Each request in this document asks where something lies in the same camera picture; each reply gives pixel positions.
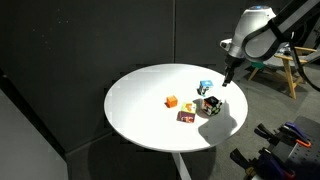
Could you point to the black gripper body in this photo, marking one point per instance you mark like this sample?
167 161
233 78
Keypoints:
235 63

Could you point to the black white letter A block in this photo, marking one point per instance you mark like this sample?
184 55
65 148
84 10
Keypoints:
212 106

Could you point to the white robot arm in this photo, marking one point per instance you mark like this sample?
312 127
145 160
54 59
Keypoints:
263 30

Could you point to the blue topped picture block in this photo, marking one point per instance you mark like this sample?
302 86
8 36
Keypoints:
205 87

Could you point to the shiny plastic bag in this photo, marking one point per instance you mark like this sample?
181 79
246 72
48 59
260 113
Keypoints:
286 50

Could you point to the wooden armchair grey seat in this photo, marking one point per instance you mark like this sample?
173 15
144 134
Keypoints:
290 73

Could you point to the small orange cube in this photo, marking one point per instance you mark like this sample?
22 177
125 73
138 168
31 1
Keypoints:
172 101

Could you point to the purple clamp orange tips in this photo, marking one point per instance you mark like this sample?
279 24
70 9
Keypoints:
293 133
266 165

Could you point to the white table leg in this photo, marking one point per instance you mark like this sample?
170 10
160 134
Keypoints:
181 166

